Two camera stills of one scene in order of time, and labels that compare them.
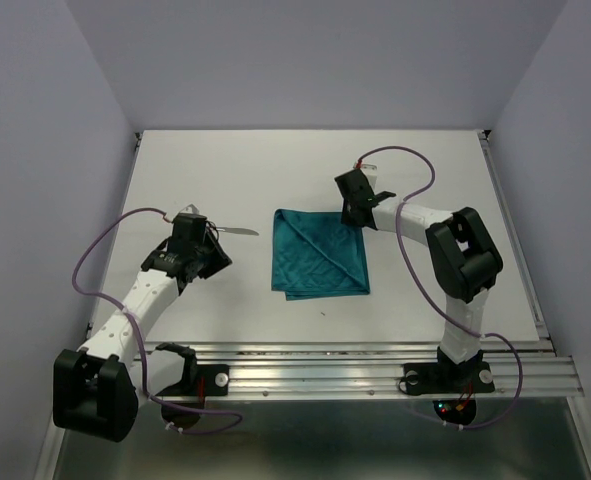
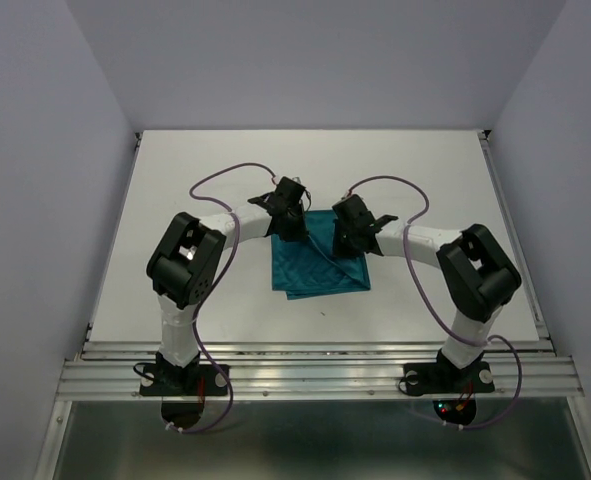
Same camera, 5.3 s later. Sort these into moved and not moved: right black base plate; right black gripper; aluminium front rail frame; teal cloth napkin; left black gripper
Moved: left black gripper; right black gripper
Not moved: teal cloth napkin; right black base plate; aluminium front rail frame
